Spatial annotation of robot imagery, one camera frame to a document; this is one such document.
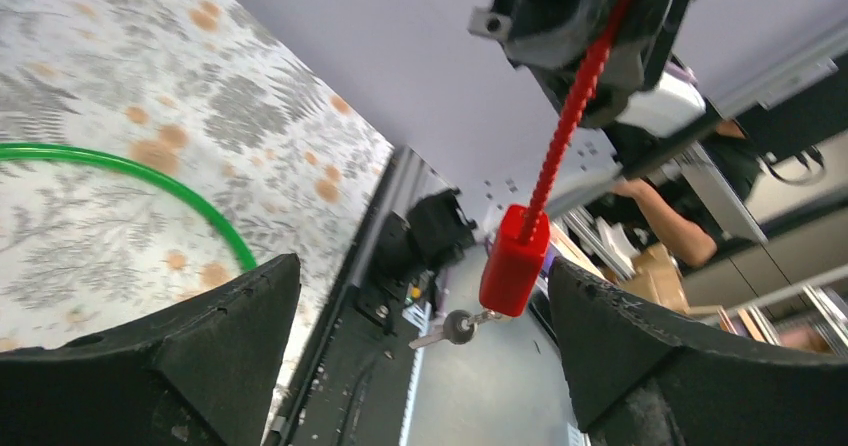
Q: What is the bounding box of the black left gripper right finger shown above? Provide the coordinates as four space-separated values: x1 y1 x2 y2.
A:
548 259 847 445

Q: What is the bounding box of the red cable lock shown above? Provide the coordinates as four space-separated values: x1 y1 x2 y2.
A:
408 0 647 352

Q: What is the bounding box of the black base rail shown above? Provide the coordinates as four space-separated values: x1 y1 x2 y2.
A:
264 146 447 445

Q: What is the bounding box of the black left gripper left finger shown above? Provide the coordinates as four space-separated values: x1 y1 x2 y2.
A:
1 254 300 445

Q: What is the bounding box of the person forearm in background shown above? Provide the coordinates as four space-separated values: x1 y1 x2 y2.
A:
611 179 717 267

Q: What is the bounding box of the green cable lock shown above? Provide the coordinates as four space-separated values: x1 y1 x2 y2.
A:
1 143 258 271

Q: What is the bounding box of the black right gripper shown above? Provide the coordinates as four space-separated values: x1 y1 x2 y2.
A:
468 0 706 129

